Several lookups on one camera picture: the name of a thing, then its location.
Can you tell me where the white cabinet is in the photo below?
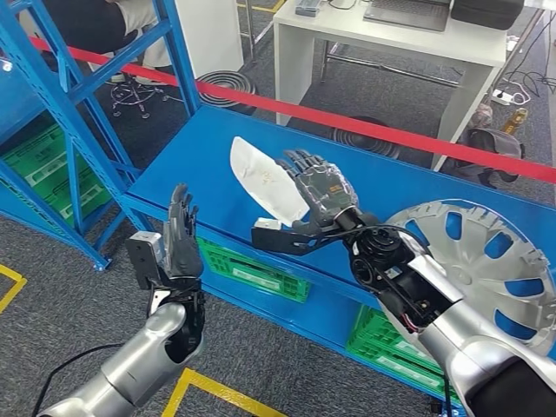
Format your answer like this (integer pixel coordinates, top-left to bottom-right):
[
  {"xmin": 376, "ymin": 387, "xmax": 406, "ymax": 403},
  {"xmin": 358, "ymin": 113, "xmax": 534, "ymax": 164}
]
[{"xmin": 173, "ymin": 0, "xmax": 245, "ymax": 80}]

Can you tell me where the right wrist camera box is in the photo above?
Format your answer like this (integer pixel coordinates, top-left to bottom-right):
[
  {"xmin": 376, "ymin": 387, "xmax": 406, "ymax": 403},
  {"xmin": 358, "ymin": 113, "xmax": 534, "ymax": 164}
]
[{"xmin": 250, "ymin": 216, "xmax": 348, "ymax": 258}]

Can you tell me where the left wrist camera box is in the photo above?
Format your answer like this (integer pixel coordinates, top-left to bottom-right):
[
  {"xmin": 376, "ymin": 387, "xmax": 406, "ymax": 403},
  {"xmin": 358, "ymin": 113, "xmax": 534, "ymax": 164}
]
[{"xmin": 124, "ymin": 231, "xmax": 166, "ymax": 291}]

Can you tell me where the red barrier tape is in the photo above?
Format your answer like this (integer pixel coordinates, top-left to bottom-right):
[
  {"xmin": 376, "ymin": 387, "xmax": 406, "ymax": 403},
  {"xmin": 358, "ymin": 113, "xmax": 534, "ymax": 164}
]
[{"xmin": 30, "ymin": 35, "xmax": 556, "ymax": 185}]

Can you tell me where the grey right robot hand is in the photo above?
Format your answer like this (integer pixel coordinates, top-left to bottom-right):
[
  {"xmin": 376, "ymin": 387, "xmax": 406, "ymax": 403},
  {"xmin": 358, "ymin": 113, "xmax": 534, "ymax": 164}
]
[{"xmin": 275, "ymin": 149, "xmax": 359, "ymax": 235}]

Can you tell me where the person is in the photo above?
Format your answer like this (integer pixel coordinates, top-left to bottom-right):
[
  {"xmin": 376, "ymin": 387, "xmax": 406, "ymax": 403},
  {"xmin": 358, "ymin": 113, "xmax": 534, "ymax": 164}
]
[{"xmin": 19, "ymin": 0, "xmax": 173, "ymax": 71}]

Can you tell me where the white curved plastic part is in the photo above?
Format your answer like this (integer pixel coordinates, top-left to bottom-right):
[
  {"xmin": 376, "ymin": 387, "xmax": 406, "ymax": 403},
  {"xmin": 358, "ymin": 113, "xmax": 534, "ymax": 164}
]
[{"xmin": 229, "ymin": 136, "xmax": 312, "ymax": 228}]

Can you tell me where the black swivel stool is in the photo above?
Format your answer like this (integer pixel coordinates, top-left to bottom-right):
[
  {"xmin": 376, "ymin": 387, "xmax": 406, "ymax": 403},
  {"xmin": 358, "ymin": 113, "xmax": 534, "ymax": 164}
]
[{"xmin": 105, "ymin": 73, "xmax": 169, "ymax": 120}]

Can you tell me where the white power strip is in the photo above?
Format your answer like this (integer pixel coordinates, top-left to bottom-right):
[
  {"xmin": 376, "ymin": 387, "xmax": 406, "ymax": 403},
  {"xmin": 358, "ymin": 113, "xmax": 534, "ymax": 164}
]
[{"xmin": 492, "ymin": 88, "xmax": 532, "ymax": 109}]

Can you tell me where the blue metal shelf rack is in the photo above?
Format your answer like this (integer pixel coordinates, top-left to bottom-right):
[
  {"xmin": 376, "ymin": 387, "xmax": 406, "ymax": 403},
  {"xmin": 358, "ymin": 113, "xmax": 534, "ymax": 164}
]
[
  {"xmin": 0, "ymin": 0, "xmax": 149, "ymax": 273},
  {"xmin": 0, "ymin": 0, "xmax": 556, "ymax": 417}
]

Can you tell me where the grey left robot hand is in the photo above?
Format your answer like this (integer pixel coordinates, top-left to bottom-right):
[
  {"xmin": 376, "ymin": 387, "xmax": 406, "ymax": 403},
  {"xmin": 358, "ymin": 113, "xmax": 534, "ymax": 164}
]
[{"xmin": 163, "ymin": 183, "xmax": 204, "ymax": 281}]

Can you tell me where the grey bag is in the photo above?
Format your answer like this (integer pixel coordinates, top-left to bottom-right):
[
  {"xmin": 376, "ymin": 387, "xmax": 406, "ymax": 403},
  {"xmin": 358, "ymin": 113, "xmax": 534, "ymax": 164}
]
[{"xmin": 451, "ymin": 103, "xmax": 527, "ymax": 189}]

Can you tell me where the white table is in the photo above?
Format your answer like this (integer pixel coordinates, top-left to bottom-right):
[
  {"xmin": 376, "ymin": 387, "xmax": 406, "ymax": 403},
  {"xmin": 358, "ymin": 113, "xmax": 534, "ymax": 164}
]
[{"xmin": 272, "ymin": 0, "xmax": 508, "ymax": 172}]

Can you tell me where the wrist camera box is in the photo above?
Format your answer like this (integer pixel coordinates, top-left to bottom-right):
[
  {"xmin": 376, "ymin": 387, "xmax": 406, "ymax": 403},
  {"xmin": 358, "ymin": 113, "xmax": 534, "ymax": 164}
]
[
  {"xmin": 124, "ymin": 231, "xmax": 166, "ymax": 291},
  {"xmin": 250, "ymin": 216, "xmax": 348, "ymax": 258}
]

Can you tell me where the black case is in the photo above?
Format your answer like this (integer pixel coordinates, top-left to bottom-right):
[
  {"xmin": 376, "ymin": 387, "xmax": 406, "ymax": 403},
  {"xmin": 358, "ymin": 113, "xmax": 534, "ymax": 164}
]
[{"xmin": 450, "ymin": 0, "xmax": 525, "ymax": 31}]

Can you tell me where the grey handheld device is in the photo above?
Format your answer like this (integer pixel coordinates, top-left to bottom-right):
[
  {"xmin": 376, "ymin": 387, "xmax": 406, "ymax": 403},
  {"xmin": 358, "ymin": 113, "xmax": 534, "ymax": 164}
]
[{"xmin": 294, "ymin": 0, "xmax": 323, "ymax": 17}]

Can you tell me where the yellow floor tape square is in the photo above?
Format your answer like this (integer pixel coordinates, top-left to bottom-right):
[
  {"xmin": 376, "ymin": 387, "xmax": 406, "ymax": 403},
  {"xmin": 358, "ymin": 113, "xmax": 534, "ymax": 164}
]
[
  {"xmin": 161, "ymin": 367, "xmax": 288, "ymax": 417},
  {"xmin": 0, "ymin": 262, "xmax": 28, "ymax": 316}
]

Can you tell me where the silver wheel cover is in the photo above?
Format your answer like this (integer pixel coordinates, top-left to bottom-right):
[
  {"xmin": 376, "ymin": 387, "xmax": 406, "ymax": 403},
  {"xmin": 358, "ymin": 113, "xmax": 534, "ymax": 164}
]
[{"xmin": 384, "ymin": 199, "xmax": 556, "ymax": 358}]

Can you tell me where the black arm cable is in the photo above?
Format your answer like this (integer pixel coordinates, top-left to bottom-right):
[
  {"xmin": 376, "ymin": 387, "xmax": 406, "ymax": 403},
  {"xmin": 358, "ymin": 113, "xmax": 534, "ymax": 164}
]
[{"xmin": 32, "ymin": 343, "xmax": 124, "ymax": 417}]

